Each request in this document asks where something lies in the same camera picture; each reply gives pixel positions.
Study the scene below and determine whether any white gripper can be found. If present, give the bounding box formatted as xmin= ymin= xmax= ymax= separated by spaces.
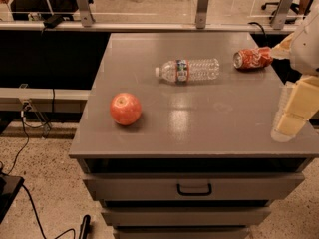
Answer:
xmin=270 ymin=6 xmax=319 ymax=142

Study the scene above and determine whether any red apple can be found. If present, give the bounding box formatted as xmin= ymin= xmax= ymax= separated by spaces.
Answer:
xmin=110 ymin=93 xmax=142 ymax=125

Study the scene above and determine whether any crushed red soda can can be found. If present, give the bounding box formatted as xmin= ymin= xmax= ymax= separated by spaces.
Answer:
xmin=233 ymin=47 xmax=273 ymax=71

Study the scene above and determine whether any black office chair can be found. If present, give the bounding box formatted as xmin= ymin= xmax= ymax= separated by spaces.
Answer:
xmin=260 ymin=0 xmax=319 ymax=17

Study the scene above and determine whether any clear plastic water bottle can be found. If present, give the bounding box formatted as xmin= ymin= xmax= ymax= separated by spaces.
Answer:
xmin=155 ymin=59 xmax=219 ymax=84

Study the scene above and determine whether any grey drawer cabinet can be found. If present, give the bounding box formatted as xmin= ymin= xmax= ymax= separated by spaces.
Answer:
xmin=70 ymin=33 xmax=318 ymax=239

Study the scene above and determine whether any middle grey drawer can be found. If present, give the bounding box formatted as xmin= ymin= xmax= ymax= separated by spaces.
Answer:
xmin=102 ymin=207 xmax=270 ymax=227

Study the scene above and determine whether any grey drawer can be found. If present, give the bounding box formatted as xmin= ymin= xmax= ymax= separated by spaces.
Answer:
xmin=114 ymin=227 xmax=248 ymax=239
xmin=83 ymin=172 xmax=304 ymax=201
xmin=102 ymin=207 xmax=270 ymax=227

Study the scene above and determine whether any bottom grey drawer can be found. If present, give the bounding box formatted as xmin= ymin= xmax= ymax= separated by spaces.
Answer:
xmin=114 ymin=227 xmax=248 ymax=239

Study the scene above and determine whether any top grey drawer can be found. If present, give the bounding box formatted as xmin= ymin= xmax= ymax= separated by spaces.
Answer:
xmin=83 ymin=172 xmax=304 ymax=201

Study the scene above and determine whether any black power adapter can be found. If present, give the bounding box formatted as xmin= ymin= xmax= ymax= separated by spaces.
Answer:
xmin=43 ymin=15 xmax=64 ymax=29

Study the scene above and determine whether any black object on floor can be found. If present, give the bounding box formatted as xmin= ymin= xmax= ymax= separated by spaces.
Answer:
xmin=79 ymin=215 xmax=91 ymax=239

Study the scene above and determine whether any black box on floor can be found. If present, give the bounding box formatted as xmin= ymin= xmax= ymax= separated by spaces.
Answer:
xmin=0 ymin=174 xmax=24 ymax=224

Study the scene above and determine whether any black cable behind table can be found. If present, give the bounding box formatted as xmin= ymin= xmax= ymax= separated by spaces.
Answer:
xmin=247 ymin=21 xmax=269 ymax=47

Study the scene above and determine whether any right metal bracket post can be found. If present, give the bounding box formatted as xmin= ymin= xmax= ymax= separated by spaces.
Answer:
xmin=270 ymin=0 xmax=293 ymax=30

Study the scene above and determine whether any metal bracket post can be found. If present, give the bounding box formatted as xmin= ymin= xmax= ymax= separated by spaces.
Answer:
xmin=270 ymin=0 xmax=293 ymax=30
xmin=76 ymin=0 xmax=95 ymax=27
xmin=195 ymin=0 xmax=209 ymax=29

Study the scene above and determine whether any middle metal bracket post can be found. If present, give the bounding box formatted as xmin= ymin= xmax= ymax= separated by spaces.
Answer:
xmin=195 ymin=0 xmax=209 ymax=29

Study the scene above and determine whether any black drawer handle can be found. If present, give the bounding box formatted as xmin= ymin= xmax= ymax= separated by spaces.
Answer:
xmin=176 ymin=183 xmax=212 ymax=197

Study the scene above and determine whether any left metal bracket post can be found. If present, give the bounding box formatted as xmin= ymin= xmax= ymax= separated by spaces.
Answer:
xmin=76 ymin=0 xmax=95 ymax=27

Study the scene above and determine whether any wall power outlet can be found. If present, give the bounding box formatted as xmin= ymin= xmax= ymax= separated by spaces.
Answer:
xmin=20 ymin=100 xmax=32 ymax=117

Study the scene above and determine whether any black floor cable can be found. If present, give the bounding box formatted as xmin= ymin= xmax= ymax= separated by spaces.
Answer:
xmin=0 ymin=88 xmax=78 ymax=239

